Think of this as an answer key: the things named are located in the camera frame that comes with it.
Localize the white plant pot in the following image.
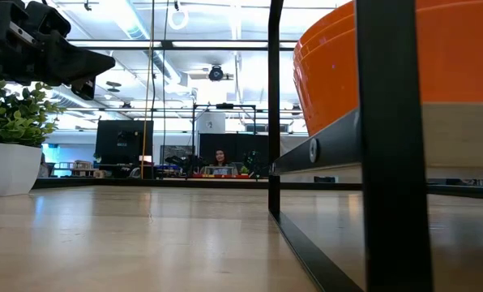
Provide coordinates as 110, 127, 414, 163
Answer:
0, 141, 43, 198

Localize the person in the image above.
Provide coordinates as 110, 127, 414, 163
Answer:
211, 148, 231, 176

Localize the green artificial plant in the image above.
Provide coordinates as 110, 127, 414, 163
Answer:
0, 67, 64, 148

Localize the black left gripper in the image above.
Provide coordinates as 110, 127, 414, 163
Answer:
0, 0, 117, 101

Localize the black metal rack frame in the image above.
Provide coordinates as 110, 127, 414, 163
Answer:
267, 0, 435, 292

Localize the white hanging ring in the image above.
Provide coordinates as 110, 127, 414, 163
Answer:
168, 6, 190, 31

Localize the black background rig frame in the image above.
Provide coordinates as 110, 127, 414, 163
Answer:
191, 103, 258, 179

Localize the round black ceiling camera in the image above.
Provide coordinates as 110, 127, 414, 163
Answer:
207, 64, 225, 82

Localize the black table edge rail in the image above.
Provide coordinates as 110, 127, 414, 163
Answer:
32, 177, 483, 200

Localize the black hanging cable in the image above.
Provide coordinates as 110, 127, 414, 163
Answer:
160, 0, 170, 179

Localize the black overhead frame beam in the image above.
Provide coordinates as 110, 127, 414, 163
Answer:
66, 39, 297, 52

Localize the wooden rack shelf board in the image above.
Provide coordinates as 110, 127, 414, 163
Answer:
421, 103, 483, 179

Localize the orange plastic mini bowl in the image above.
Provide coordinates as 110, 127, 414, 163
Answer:
293, 0, 483, 137

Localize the black computer monitor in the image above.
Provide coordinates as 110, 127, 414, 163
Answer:
94, 119, 154, 165

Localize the white background box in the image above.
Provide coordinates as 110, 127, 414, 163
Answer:
196, 112, 226, 135

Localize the background storage shelf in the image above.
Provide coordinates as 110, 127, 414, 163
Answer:
53, 160, 105, 178

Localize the black background panel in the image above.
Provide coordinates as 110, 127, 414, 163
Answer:
199, 132, 270, 163

